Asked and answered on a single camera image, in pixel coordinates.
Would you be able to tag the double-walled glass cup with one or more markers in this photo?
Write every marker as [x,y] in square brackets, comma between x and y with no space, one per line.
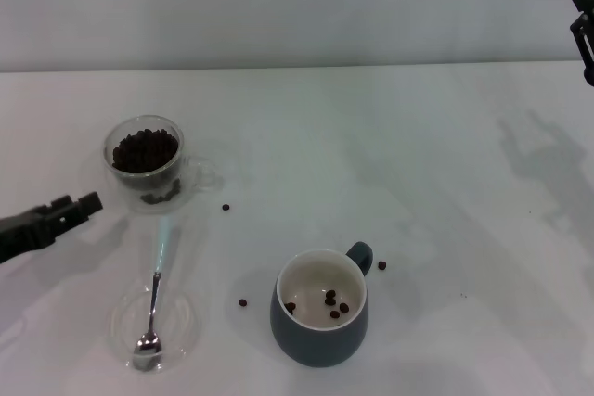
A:
[199,173]

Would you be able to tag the clear glass saucer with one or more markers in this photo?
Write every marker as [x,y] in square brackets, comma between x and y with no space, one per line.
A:
[183,322]

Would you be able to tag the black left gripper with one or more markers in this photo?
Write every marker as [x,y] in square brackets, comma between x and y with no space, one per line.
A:
[16,238]

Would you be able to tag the dark blue-grey ceramic mug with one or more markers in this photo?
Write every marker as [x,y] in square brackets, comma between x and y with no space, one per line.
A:
[320,345]

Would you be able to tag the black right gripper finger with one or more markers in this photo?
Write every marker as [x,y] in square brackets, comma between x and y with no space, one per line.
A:
[585,43]

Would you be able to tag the coffee bean pile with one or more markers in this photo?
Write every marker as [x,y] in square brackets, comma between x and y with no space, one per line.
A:
[146,152]

